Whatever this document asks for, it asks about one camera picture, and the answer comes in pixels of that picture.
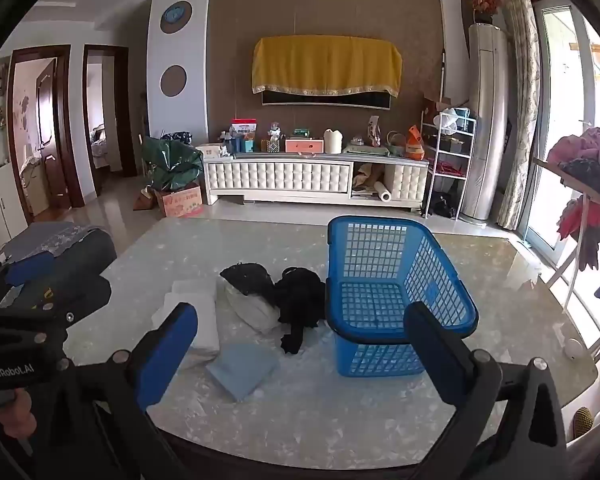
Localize red white snack bag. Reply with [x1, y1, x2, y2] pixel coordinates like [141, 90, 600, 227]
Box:
[229, 118, 259, 141]

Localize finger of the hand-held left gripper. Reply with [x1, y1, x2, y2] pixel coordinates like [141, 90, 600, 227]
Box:
[10, 272, 112, 327]
[0, 253, 57, 294]

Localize dark grey chair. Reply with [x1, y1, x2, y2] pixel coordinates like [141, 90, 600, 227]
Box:
[0, 221, 118, 312]

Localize grey lace cloth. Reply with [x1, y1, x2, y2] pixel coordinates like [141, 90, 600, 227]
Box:
[0, 221, 99, 262]

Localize person's left hand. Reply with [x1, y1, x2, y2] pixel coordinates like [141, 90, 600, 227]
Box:
[2, 389, 38, 439]

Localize glass sliding door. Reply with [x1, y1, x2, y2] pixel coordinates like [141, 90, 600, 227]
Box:
[524, 0, 600, 266]

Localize dark wooden door frame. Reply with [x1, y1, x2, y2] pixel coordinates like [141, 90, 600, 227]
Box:
[82, 45, 138, 197]

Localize white pleated garment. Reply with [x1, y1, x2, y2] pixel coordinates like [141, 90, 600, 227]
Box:
[224, 280, 281, 333]

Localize yellow television cover cloth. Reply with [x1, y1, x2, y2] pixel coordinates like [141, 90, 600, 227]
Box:
[252, 35, 403, 99]

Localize white wire shelf rack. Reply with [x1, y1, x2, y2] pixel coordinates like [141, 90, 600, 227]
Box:
[422, 110, 479, 221]

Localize black plush toy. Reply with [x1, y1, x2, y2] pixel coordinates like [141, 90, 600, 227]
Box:
[274, 266, 328, 357]

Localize blue plastic basket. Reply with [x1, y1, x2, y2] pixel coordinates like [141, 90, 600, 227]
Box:
[326, 215, 480, 379]

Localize black mesh cap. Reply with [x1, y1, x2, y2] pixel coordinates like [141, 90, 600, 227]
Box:
[220, 262, 275, 301]

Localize white towel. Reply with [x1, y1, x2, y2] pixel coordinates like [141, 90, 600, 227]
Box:
[151, 279, 221, 358]

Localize orange bag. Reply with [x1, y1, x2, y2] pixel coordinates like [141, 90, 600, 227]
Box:
[404, 124, 427, 162]

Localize yellow woven object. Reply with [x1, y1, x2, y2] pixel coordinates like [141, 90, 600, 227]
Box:
[572, 406, 596, 439]

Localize white plastic bag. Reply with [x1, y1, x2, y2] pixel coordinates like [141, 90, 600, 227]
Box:
[432, 107, 471, 136]

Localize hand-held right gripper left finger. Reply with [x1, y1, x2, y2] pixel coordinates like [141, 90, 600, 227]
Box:
[54, 302, 199, 480]

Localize white standing air conditioner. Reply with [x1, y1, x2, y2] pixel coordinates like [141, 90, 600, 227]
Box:
[459, 22, 512, 224]

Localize green plastic bag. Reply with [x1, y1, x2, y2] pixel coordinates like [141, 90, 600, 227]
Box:
[140, 136, 205, 194]

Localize dried flower arrangement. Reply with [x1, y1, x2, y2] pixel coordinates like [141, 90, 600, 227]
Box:
[454, 0, 504, 24]

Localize pink purple clothes pile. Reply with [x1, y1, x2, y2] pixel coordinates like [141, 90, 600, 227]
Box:
[546, 126, 600, 197]

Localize red hanging garment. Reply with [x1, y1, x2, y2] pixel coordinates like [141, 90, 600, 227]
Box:
[556, 194, 600, 272]

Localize light blue cloth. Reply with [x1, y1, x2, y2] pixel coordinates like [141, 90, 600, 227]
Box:
[205, 342, 281, 403]

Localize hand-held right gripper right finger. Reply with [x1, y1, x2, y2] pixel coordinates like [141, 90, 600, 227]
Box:
[403, 301, 569, 480]

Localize pink drawer box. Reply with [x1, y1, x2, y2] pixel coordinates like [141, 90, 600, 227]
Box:
[284, 137, 326, 155]

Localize patterned curtain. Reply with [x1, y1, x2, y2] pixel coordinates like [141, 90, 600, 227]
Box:
[495, 0, 542, 232]

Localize white clothes drying rack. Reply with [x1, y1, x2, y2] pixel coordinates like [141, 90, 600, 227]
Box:
[530, 156, 600, 362]

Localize cardboard box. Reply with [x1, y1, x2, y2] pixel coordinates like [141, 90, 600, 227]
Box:
[155, 184, 203, 219]

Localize dark wooden door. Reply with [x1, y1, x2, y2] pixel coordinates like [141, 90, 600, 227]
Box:
[34, 59, 72, 212]

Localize white tufted television cabinet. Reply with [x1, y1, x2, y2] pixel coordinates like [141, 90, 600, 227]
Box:
[202, 152, 431, 214]

